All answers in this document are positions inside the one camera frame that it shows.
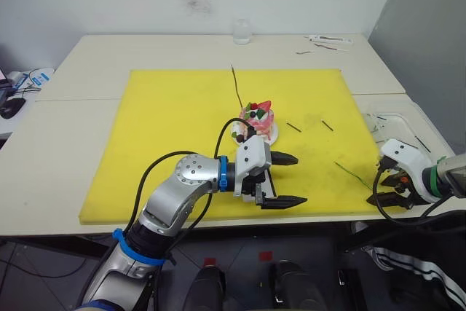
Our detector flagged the black white striped cloth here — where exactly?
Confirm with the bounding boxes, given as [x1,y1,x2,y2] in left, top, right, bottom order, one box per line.
[363,244,466,311]

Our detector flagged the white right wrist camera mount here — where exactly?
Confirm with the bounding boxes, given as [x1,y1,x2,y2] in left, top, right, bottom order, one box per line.
[379,138,433,203]

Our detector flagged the white and blue box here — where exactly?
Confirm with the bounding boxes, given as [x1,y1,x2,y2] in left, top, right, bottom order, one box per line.
[26,67,56,88]

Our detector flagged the white cake plate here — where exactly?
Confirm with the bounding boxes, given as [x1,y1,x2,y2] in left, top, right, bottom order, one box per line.
[229,121,280,146]

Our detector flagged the yellow foam mat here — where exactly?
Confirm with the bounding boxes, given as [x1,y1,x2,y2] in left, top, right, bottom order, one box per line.
[78,68,382,225]

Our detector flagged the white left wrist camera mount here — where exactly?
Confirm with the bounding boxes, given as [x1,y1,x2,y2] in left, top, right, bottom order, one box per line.
[232,135,271,200]

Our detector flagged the thin dark long candle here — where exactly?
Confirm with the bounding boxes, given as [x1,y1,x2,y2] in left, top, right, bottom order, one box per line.
[230,64,244,106]

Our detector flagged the black computer mouse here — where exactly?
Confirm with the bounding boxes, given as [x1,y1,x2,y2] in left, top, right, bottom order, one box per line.
[0,97,27,120]

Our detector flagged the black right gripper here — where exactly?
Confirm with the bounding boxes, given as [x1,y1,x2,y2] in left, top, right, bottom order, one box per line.
[365,157,420,211]

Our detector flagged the clear glass cup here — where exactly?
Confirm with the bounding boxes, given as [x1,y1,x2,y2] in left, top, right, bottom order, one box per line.
[232,18,253,46]

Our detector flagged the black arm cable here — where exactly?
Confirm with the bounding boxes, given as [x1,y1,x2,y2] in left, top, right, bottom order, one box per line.
[372,164,466,225]
[125,117,256,239]

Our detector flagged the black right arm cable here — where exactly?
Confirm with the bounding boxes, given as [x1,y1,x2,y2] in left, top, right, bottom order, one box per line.
[372,164,466,225]

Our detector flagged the white flat candle packet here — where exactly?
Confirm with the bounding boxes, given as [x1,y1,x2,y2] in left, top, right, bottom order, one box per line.
[304,34,356,47]

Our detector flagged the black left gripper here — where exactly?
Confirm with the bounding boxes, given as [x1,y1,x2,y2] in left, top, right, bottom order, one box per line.
[240,143,309,211]

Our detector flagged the dark rounded foot shape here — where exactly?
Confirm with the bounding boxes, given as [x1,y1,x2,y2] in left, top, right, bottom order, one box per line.
[270,259,329,311]
[181,265,227,311]

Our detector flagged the small fruit topped cake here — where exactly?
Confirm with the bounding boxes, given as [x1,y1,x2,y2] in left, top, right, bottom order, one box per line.
[235,101,277,142]

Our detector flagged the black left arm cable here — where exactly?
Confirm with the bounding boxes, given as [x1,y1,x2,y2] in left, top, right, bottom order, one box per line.
[125,117,256,239]

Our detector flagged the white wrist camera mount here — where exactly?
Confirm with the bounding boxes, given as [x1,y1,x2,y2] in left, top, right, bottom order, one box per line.
[232,135,271,200]
[379,138,433,203]

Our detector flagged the thin green candle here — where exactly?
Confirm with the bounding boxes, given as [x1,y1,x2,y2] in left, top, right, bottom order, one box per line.
[334,161,374,192]

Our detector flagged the clear plastic tray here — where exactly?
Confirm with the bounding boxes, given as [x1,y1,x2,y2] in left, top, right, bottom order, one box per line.
[363,101,457,161]

